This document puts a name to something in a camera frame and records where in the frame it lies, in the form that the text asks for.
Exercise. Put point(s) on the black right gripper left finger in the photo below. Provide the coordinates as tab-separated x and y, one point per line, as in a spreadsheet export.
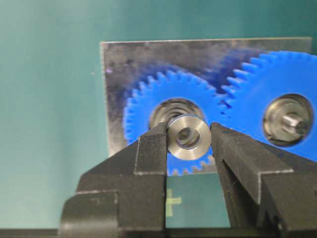
124	196

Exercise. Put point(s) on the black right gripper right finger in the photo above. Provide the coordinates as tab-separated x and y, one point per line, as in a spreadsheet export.
265	187

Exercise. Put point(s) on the silver metal washer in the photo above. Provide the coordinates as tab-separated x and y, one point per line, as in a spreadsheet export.
188	137

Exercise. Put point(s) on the steel shaft in gear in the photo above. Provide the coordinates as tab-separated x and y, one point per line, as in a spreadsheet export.
295	125

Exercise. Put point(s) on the large blue plastic gear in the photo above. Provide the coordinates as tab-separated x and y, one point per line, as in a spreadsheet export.
268	87

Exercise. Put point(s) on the blue gear on plate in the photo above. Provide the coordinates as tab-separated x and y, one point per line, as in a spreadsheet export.
167	94

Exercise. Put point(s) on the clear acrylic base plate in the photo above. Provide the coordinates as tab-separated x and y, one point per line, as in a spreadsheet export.
124	64

